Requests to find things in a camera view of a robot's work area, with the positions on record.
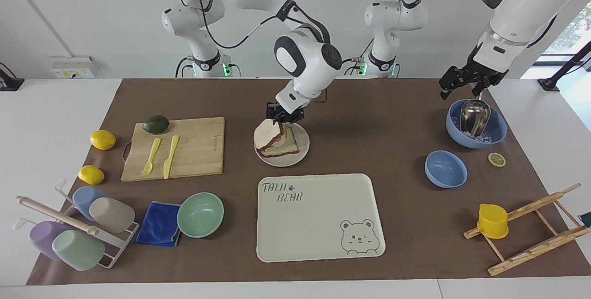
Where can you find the wooden cutting board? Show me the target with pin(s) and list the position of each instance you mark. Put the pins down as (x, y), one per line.
(198, 151)

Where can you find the yellow cup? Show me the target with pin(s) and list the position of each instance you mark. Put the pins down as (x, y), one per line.
(492, 221)

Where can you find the yellow lemon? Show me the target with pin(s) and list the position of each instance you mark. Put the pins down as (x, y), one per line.
(91, 175)
(103, 140)

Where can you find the lemon slice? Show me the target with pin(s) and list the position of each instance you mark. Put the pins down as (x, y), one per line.
(497, 159)

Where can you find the large blue bowl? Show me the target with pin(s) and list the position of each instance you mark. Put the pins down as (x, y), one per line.
(497, 128)

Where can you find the small blue bowl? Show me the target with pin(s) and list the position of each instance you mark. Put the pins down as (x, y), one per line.
(445, 169)

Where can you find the window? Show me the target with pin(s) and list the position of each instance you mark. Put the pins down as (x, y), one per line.
(570, 31)

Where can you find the metal scoop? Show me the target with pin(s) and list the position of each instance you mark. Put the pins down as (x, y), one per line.
(474, 116)

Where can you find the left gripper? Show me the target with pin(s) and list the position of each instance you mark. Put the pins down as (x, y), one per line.
(482, 72)

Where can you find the purple cup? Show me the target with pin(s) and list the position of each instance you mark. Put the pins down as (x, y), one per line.
(42, 239)

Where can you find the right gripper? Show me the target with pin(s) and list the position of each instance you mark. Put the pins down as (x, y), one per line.
(277, 109)

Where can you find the sandwich base with filling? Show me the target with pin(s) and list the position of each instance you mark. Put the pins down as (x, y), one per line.
(286, 146)

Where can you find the light blue cup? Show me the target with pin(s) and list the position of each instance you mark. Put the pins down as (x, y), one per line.
(83, 197)

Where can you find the mint green bowl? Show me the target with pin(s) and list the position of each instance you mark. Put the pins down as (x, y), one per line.
(200, 215)

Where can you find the dark green avocado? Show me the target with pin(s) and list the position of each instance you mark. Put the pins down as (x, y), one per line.
(155, 124)

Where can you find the round beige plate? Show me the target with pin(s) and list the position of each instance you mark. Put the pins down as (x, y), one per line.
(300, 149)

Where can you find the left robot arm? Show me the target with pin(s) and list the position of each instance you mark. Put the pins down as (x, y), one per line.
(521, 8)

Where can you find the white wall socket box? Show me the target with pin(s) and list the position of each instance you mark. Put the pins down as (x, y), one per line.
(71, 67)

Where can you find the beige cup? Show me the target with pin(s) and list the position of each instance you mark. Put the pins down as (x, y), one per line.
(113, 215)

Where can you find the black stand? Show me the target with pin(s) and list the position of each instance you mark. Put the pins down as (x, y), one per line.
(561, 72)
(9, 82)

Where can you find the wooden folding rack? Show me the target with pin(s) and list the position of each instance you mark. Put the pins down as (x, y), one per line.
(535, 239)

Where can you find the yellow-green plastic fork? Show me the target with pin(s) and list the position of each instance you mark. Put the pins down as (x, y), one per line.
(151, 156)

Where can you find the yellow-green plastic knife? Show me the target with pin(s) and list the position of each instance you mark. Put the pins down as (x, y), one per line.
(170, 156)

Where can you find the blue folded cloth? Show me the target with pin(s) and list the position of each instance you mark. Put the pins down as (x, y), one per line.
(154, 225)

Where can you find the white bread slice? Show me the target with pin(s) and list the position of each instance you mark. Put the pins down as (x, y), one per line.
(267, 135)

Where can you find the mint green cup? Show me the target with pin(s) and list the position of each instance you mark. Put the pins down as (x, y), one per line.
(78, 250)

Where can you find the cream tray with bear print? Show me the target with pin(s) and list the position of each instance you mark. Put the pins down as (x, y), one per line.
(314, 225)

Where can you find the dark teal object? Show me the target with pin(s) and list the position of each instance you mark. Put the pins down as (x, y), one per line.
(585, 219)

